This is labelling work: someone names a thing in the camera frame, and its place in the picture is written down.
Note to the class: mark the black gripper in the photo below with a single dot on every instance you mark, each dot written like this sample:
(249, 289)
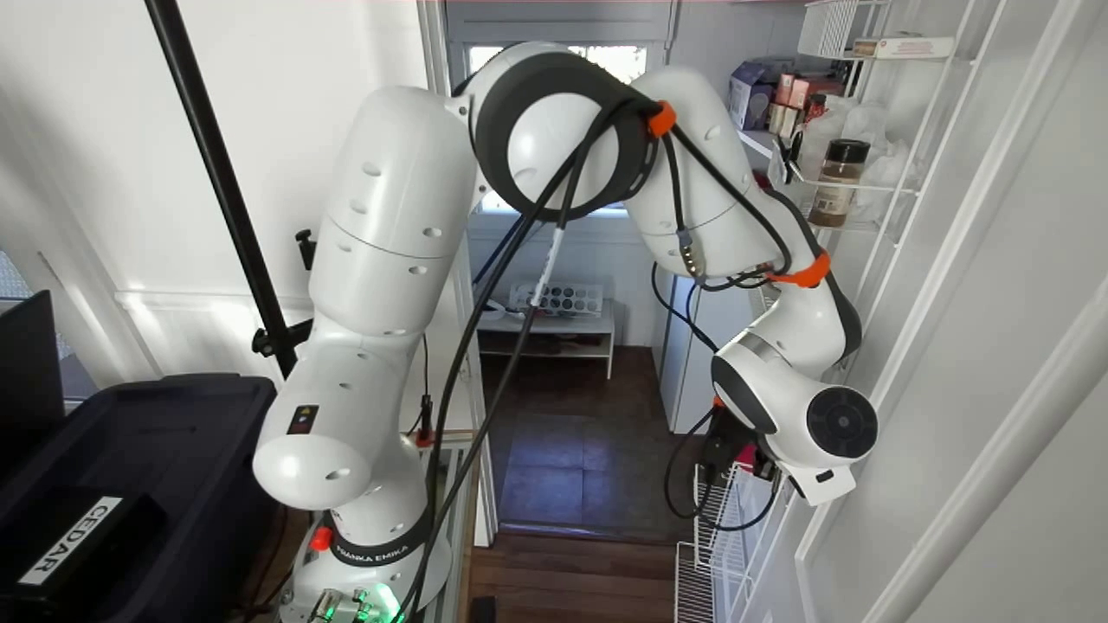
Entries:
(730, 454)

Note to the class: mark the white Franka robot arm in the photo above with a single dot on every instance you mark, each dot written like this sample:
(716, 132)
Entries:
(382, 231)

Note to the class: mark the white tray of cups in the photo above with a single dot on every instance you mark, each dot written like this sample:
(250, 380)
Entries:
(572, 301)

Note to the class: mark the white low bench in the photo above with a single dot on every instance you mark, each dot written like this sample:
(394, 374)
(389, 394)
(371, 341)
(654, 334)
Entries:
(566, 334)

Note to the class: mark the white robot cart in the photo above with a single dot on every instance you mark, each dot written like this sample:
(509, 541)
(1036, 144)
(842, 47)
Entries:
(478, 506)

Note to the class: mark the white panelled door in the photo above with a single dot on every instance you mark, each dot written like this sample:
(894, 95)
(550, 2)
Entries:
(983, 402)

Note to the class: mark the dark capped spice jar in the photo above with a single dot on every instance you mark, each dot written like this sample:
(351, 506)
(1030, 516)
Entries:
(837, 193)

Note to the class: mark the small red black clamp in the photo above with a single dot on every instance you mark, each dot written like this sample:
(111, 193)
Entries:
(424, 433)

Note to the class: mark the white plastic bag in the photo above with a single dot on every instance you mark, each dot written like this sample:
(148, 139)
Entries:
(885, 139)

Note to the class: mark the pink white food package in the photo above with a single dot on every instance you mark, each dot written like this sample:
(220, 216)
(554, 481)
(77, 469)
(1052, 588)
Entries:
(790, 107)

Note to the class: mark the purple food box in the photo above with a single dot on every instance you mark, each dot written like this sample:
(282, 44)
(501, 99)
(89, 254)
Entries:
(749, 95)

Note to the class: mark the black tripod pole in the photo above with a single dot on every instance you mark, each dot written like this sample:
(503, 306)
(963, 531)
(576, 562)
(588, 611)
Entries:
(220, 175)

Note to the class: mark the black plastic storage bin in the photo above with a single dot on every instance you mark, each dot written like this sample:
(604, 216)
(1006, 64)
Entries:
(141, 485)

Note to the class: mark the black monitor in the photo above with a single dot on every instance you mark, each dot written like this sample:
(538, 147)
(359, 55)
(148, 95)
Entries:
(28, 370)

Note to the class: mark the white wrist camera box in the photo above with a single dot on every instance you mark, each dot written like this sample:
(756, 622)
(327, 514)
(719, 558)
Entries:
(821, 481)

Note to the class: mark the black camera on clamp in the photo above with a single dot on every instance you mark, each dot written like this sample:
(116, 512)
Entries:
(303, 246)

